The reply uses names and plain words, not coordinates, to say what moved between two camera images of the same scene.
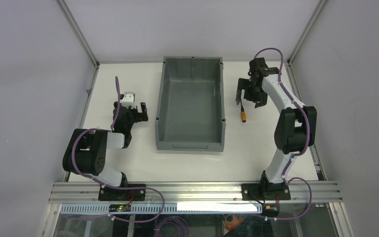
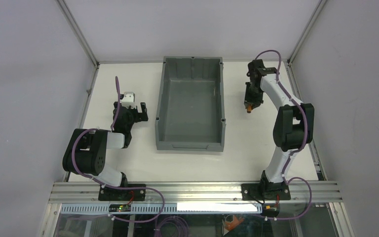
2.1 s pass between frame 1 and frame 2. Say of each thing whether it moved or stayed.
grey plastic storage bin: stayed
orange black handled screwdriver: moved
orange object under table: stayed
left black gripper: stayed
